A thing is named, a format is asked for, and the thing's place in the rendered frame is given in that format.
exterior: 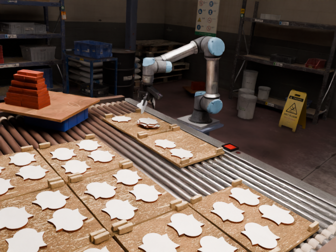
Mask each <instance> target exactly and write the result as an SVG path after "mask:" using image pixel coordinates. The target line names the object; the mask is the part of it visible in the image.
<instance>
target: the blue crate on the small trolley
mask: <svg viewBox="0 0 336 252"><path fill-rule="evenodd" d="M74 55H77V56H82V57H88V58H93V59H104V58H110V57H112V56H113V54H112V43H106V42H100V41H93V40H81V41H74Z"/></svg>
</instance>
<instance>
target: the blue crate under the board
mask: <svg viewBox="0 0 336 252"><path fill-rule="evenodd" d="M23 117H24V124H25V125H30V126H35V127H41V128H46V129H51V130H56V131H61V132H66V131H67V130H69V129H71V128H72V127H74V126H76V125H77V124H79V123H81V122H82V121H84V120H86V119H87V118H88V108H86V109H85V110H83V111H81V112H79V113H77V114H75V115H74V116H72V117H70V118H68V119H66V120H64V121H62V122H57V121H51V120H46V119H40V118H35V117H30V116H23Z"/></svg>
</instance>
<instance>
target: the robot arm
mask: <svg viewBox="0 0 336 252"><path fill-rule="evenodd" d="M224 50H225V44H224V42H223V41H222V40H221V39H220V38H217V37H211V36H202V37H200V38H197V39H195V40H193V41H191V42H190V43H189V44H187V45H184V46H182V47H180V48H177V49H175V50H172V51H170V52H168V53H165V54H163V55H160V56H158V57H145V58H144V59H143V64H142V81H140V82H139V83H140V84H141V87H140V89H139V90H138V91H137V98H138V99H140V100H142V101H141V103H138V104H137V107H139V108H140V109H141V114H142V113H143V112H144V111H145V108H146V105H147V102H148V103H150V104H152V108H153V109H154V108H155V97H156V98H157V99H158V100H160V99H161V98H162V97H163V95H162V94H161V93H160V92H159V91H158V90H156V89H155V88H154V87H153V86H152V85H153V82H154V73H170V72H171V71H172V63H173V62H175V61H177V60H180V59H182V58H185V57H187V56H189V55H192V54H198V53H204V58H205V59H206V91H197V92H196V93H195V96H194V110H193V113H192V115H191V120H192V121H194V122H197V123H207V122H209V121H210V114H217V113H219V112H220V110H221V109H222V107H223V103H222V101H221V100H220V94H219V93H218V81H219V59H220V58H221V55H222V54H223V52H224ZM209 113H210V114H209Z"/></svg>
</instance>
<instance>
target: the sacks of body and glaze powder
mask: <svg viewBox="0 0 336 252"><path fill-rule="evenodd" d="M68 59H69V60H71V61H69V62H68V65H69V66H71V68H70V69H69V70H68V71H70V72H71V73H70V74H69V75H68V77H69V78H68V79H69V85H70V86H74V85H77V89H80V88H81V86H80V85H81V84H87V83H90V62H86V61H82V60H78V59H74V58H70V57H68ZM139 61H141V60H140V59H139V58H137V57H136V58H135V62H134V66H135V72H134V88H136V87H140V80H139V79H140V78H141V76H139V75H137V73H139V72H140V71H141V70H140V69H139V68H140V67H141V65H140V64H139V63H138V62H139ZM102 65H103V62H94V63H93V83H97V84H101V85H103V83H102V81H103V67H102Z"/></svg>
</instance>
